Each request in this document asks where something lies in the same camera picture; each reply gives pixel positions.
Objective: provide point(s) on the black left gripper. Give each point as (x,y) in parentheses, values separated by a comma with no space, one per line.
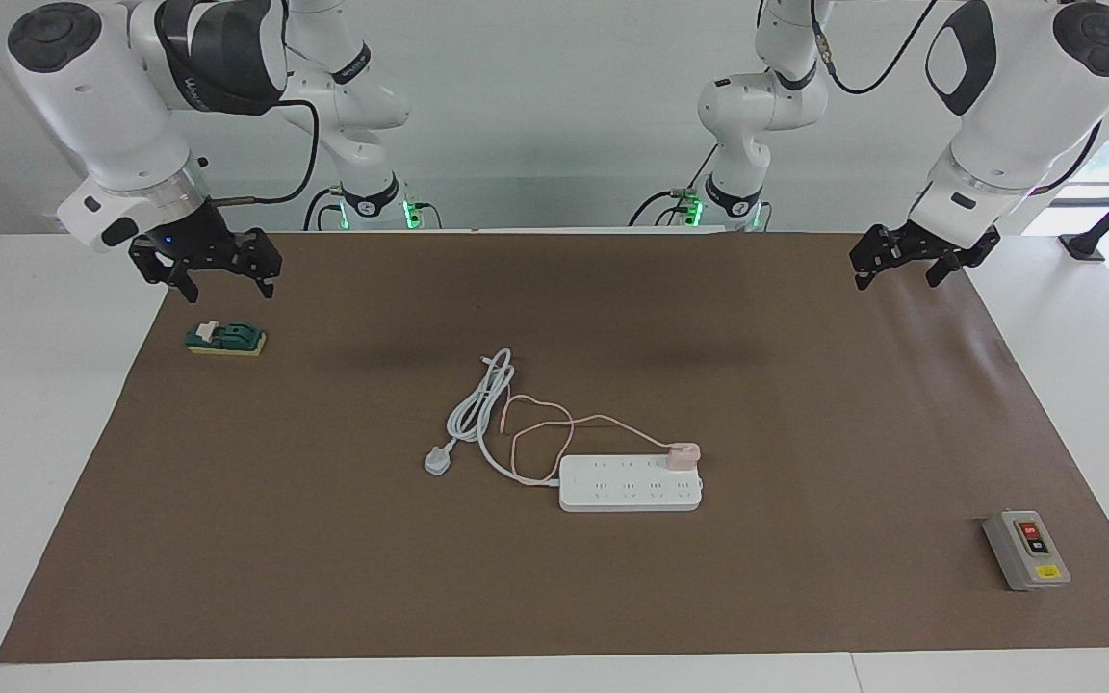
(920,243)

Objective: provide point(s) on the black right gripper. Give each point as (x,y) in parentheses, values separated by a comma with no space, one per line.
(198,241)

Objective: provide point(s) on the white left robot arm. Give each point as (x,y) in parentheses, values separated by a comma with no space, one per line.
(1007,125)

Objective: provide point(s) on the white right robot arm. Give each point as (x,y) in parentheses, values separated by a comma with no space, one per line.
(83,96)

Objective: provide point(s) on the brown table mat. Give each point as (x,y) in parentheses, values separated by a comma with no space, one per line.
(323,539)

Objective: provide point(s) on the green knife switch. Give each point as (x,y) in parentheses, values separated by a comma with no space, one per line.
(227,338)

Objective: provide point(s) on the grey on-off switch box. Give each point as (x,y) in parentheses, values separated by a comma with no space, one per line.
(1026,551)

